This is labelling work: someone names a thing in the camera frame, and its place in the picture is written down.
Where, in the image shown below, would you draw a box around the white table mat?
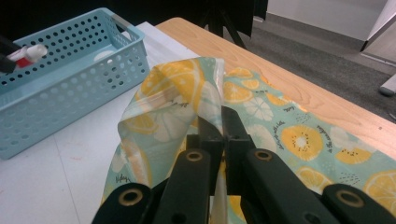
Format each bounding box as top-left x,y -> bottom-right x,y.
0,21 -> 200,224

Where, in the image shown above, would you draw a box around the light blue plastic basket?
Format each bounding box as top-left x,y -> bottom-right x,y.
0,7 -> 150,161

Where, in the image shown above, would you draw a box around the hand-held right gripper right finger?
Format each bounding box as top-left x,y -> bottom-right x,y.
221,105 -> 257,195

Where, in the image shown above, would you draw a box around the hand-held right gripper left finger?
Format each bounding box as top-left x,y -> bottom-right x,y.
186,115 -> 226,197

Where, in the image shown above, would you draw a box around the white tube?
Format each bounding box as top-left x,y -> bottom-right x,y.
7,43 -> 49,69

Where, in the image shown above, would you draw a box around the black tripod stand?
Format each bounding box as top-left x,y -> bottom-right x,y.
199,0 -> 248,50

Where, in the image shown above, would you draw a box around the white frame desk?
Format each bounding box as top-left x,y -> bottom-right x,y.
378,74 -> 396,97

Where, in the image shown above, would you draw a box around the black curtain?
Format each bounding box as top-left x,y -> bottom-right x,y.
0,0 -> 269,41

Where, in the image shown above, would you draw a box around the lemon print cloth bag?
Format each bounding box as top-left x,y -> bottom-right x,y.
101,56 -> 396,224

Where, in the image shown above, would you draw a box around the small jar with white lid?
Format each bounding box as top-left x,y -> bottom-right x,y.
92,49 -> 116,63

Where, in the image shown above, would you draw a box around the wooden table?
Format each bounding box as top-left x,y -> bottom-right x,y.
155,17 -> 396,161

